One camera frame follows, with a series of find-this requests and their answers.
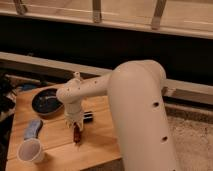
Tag white ceramic cup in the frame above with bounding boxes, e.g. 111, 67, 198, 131
17, 138, 45, 163

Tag wooden table board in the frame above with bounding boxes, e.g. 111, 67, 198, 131
6, 88, 120, 171

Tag dark blue bowl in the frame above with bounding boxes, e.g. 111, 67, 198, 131
32, 88, 62, 116

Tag blue cloth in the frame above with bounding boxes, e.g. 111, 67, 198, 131
24, 119, 43, 140

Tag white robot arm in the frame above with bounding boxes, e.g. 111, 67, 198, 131
56, 60, 181, 171

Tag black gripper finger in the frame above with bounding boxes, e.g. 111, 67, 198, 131
83, 118, 93, 123
84, 113, 93, 118

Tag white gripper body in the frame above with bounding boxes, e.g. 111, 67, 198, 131
65, 114, 83, 129

